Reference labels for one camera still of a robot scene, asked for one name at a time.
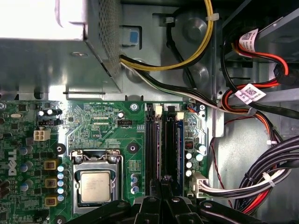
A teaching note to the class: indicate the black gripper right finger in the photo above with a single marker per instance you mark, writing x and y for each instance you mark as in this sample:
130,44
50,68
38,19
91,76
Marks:
180,212

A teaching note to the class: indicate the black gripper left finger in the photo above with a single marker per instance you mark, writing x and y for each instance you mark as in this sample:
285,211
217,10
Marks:
149,212

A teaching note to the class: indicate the black RAM slot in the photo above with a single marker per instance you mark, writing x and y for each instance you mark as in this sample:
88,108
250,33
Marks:
171,144
150,151

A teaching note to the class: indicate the metal socket cover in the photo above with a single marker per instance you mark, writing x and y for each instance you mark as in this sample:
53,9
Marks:
116,189

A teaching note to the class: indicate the silver CPU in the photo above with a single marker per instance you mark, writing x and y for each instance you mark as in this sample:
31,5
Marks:
94,186

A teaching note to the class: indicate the black open PC case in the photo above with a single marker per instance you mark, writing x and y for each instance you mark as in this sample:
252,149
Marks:
243,151

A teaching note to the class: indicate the green motherboard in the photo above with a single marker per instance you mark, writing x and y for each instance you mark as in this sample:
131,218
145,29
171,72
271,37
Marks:
105,130

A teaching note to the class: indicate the grey power supply unit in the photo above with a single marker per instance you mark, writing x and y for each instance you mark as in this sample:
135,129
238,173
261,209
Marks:
46,63

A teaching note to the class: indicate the metal drive cage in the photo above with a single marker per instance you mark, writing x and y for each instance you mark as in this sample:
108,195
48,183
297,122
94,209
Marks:
287,28

